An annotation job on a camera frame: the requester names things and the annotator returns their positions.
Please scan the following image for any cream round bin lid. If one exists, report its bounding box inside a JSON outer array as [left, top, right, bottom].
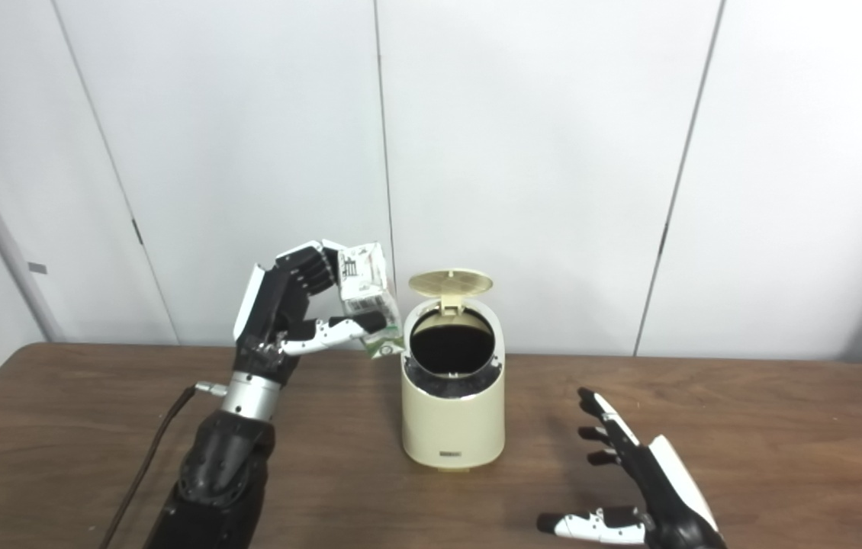
[[408, 268, 494, 315]]

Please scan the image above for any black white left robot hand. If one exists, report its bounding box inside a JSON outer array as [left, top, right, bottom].
[[233, 240, 388, 374]]

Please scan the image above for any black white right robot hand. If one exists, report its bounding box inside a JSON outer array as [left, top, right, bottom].
[[536, 387, 725, 549]]

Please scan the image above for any black bin liner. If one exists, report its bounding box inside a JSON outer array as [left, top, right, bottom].
[[406, 310, 500, 400]]

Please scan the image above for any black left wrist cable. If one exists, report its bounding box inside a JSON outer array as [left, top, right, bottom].
[[99, 381, 227, 549]]

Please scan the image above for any white green milk carton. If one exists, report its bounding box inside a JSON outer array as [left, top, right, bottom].
[[336, 242, 404, 359]]

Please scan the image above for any cream-colored bin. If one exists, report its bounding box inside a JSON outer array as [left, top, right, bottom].
[[400, 297, 507, 471]]

